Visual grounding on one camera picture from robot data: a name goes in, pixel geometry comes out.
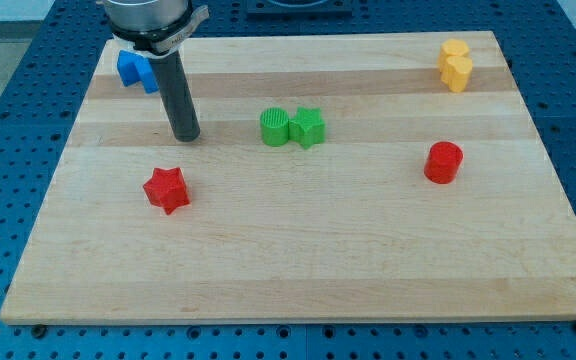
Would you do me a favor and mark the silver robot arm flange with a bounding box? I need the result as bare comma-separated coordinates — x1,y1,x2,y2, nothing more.
102,0,210,58

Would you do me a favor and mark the green star block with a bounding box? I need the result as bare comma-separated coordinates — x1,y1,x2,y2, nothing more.
288,107,326,149

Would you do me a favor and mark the red star block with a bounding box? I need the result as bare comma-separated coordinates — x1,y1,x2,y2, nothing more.
143,167,191,215

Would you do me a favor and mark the green cylinder block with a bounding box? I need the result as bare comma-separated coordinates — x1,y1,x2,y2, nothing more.
260,107,290,147

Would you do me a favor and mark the wooden board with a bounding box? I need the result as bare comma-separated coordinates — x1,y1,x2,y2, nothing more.
0,31,576,325

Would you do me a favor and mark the red cylinder block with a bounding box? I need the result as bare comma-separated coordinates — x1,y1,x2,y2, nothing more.
424,141,464,184

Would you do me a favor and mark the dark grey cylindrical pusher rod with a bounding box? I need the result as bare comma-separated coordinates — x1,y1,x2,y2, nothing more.
149,52,200,142

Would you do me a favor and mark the blue angular block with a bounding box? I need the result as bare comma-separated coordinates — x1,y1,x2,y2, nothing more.
116,50,159,94

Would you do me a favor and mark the yellow heart block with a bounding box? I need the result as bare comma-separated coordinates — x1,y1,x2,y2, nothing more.
437,38,473,93

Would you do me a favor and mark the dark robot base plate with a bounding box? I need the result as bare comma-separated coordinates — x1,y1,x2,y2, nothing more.
243,0,353,18

